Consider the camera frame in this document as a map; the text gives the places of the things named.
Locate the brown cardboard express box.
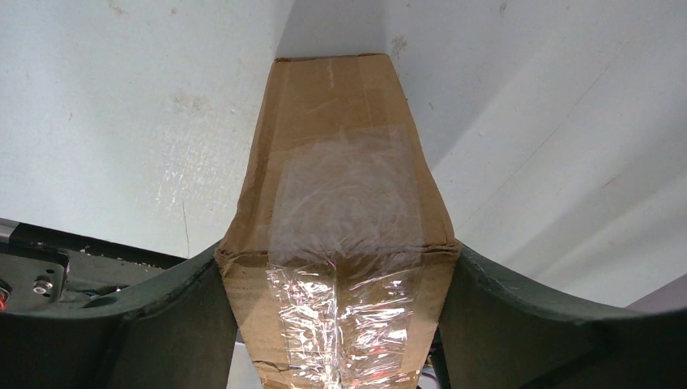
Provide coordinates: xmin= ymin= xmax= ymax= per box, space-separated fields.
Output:
xmin=215 ymin=53 xmax=462 ymax=388

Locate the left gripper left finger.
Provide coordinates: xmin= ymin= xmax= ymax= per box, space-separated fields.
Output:
xmin=1 ymin=247 xmax=237 ymax=388

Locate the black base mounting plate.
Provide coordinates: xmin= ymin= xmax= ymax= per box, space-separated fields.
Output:
xmin=1 ymin=219 xmax=184 ymax=313

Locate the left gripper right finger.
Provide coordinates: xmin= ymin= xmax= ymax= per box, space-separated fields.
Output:
xmin=439 ymin=247 xmax=686 ymax=388

